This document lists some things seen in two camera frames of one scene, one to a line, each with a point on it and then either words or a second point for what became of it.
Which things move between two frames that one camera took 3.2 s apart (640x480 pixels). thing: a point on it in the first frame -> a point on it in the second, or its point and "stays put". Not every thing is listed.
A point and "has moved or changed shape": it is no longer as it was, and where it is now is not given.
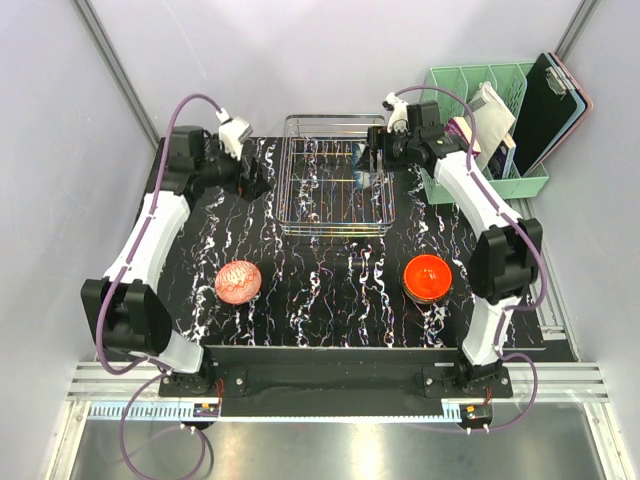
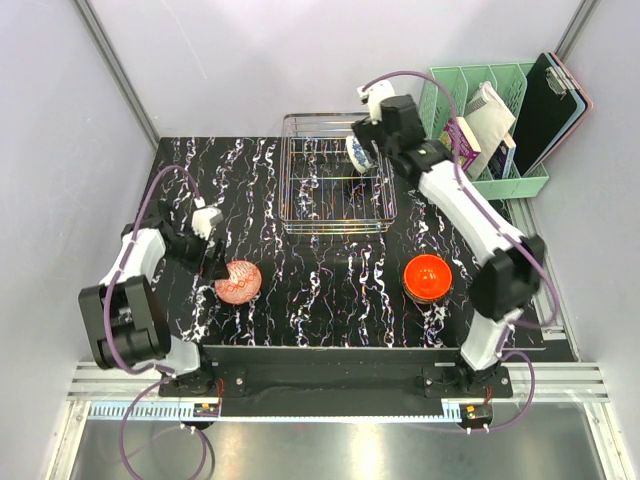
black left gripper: [251, 187] -> [215, 267]
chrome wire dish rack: [316, 192] stays put
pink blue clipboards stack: [585, 101] stays put
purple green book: [457, 127] stays put
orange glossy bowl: [427, 279] stays put
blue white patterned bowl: [362, 179] has moved or changed shape
